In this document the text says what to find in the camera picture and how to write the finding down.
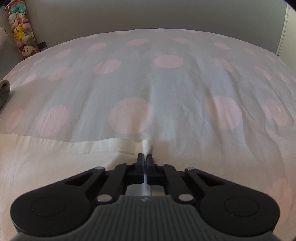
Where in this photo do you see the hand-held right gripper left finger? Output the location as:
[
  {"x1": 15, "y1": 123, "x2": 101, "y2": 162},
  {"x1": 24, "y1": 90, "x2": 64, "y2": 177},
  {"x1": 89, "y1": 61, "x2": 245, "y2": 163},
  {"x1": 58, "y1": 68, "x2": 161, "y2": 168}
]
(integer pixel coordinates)
[{"x1": 55, "y1": 153, "x2": 144, "y2": 205}]

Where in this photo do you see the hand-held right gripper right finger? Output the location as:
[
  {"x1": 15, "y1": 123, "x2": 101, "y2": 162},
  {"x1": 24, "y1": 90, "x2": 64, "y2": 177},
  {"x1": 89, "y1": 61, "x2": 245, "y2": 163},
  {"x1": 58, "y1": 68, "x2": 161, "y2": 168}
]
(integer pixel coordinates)
[{"x1": 146, "y1": 153, "x2": 234, "y2": 204}]

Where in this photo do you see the white t-shirt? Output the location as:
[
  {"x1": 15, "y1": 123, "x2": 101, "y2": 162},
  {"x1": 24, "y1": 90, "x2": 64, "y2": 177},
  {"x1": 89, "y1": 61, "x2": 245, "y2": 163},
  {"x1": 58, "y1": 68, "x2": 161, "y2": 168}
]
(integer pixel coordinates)
[{"x1": 0, "y1": 133, "x2": 167, "y2": 241}]

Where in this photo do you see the polka dot bed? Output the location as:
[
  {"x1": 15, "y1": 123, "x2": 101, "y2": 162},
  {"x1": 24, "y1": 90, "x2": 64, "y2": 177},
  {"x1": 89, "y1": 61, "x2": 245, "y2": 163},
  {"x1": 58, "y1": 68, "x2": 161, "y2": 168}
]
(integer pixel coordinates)
[{"x1": 0, "y1": 28, "x2": 296, "y2": 232}]

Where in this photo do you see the beige folded garment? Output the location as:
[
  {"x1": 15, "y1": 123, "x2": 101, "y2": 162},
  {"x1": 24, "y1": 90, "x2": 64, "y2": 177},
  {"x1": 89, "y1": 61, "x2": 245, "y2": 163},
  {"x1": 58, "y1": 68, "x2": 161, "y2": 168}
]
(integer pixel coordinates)
[{"x1": 0, "y1": 79, "x2": 11, "y2": 110}]

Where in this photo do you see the plush toy tube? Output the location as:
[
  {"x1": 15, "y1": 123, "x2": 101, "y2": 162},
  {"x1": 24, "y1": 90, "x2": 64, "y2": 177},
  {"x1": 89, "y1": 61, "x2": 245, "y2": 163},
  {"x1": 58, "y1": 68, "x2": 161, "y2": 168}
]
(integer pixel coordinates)
[{"x1": 4, "y1": 0, "x2": 38, "y2": 60}]

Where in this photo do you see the pale pink printed pillow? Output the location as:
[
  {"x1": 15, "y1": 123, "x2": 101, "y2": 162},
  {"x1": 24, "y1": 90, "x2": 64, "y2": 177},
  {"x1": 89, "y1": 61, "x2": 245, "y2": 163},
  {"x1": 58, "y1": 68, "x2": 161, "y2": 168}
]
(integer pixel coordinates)
[{"x1": 0, "y1": 26, "x2": 10, "y2": 43}]

